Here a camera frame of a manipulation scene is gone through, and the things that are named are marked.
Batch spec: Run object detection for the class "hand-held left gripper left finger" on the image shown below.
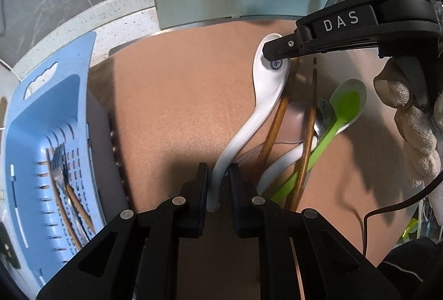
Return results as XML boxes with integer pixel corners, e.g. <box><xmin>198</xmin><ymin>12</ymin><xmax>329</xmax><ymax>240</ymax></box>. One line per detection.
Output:
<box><xmin>36</xmin><ymin>162</ymin><xmax>210</xmax><ymax>300</ymax></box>

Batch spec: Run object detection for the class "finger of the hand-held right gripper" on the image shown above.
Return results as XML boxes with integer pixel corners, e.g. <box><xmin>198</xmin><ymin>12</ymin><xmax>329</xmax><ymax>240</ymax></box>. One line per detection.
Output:
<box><xmin>262</xmin><ymin>33</ymin><xmax>379</xmax><ymax>61</ymax></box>

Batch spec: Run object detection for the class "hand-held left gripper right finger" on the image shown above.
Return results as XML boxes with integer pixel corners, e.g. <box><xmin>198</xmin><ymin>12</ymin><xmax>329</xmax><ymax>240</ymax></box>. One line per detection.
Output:
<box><xmin>228</xmin><ymin>162</ymin><xmax>393</xmax><ymax>300</ymax></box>

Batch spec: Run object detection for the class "white ceramic spoon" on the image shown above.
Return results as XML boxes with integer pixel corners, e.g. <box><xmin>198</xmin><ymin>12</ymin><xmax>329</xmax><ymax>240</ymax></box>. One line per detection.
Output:
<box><xmin>208</xmin><ymin>33</ymin><xmax>292</xmax><ymax>212</ymax></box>
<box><xmin>257</xmin><ymin>137</ymin><xmax>319</xmax><ymax>198</ymax></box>

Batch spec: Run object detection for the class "brown wooden chopstick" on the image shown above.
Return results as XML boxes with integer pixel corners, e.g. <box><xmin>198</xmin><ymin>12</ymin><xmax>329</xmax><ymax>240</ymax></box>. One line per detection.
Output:
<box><xmin>46</xmin><ymin>161</ymin><xmax>83</xmax><ymax>250</ymax></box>
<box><xmin>256</xmin><ymin>58</ymin><xmax>302</xmax><ymax>171</ymax></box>
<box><xmin>289</xmin><ymin>57</ymin><xmax>318</xmax><ymax>212</ymax></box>
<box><xmin>66</xmin><ymin>179</ymin><xmax>96</xmax><ymax>233</ymax></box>

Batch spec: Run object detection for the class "steel spoon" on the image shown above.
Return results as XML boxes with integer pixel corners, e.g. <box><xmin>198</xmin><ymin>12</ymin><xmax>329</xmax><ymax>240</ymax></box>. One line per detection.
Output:
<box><xmin>311</xmin><ymin>97</ymin><xmax>337</xmax><ymax>148</ymax></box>

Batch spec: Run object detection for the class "green plastic spoon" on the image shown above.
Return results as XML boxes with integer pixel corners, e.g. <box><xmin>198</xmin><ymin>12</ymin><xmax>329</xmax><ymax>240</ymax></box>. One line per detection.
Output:
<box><xmin>270</xmin><ymin>78</ymin><xmax>367</xmax><ymax>207</ymax></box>

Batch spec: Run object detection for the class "steel fork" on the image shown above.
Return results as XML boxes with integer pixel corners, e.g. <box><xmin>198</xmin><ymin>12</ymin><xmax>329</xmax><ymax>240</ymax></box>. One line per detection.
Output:
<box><xmin>45</xmin><ymin>144</ymin><xmax>69</xmax><ymax>205</ymax></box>
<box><xmin>57</xmin><ymin>143</ymin><xmax>87</xmax><ymax>242</ymax></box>

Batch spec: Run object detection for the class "blue plastic basket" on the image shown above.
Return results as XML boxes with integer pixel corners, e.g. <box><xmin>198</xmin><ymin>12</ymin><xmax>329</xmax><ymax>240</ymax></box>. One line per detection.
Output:
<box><xmin>5</xmin><ymin>30</ymin><xmax>120</xmax><ymax>290</ymax></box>

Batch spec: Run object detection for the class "person's right hand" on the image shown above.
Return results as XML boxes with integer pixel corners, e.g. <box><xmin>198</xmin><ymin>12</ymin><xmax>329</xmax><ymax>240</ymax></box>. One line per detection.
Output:
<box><xmin>373</xmin><ymin>58</ymin><xmax>443</xmax><ymax>188</ymax></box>

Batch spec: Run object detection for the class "translucent plastic spoon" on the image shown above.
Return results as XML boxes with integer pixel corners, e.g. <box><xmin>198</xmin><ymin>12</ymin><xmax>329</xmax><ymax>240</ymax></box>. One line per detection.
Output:
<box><xmin>239</xmin><ymin>100</ymin><xmax>314</xmax><ymax>169</ymax></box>

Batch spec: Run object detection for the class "orange mat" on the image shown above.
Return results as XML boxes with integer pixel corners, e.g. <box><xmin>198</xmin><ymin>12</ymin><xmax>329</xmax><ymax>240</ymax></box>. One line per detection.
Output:
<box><xmin>88</xmin><ymin>18</ymin><xmax>430</xmax><ymax>300</ymax></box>

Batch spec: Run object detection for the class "person's dark clothing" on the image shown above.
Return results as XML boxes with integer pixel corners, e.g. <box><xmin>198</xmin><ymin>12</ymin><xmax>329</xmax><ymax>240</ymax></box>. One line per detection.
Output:
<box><xmin>377</xmin><ymin>238</ymin><xmax>443</xmax><ymax>300</ymax></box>

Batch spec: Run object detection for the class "dark green object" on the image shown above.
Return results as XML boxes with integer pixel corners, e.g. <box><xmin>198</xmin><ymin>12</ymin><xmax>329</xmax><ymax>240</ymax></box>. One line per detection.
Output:
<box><xmin>0</xmin><ymin>221</ymin><xmax>19</xmax><ymax>269</ymax></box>

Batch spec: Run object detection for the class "black cable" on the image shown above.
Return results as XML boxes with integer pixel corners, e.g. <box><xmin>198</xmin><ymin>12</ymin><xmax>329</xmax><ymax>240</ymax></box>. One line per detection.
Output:
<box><xmin>362</xmin><ymin>175</ymin><xmax>443</xmax><ymax>255</ymax></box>

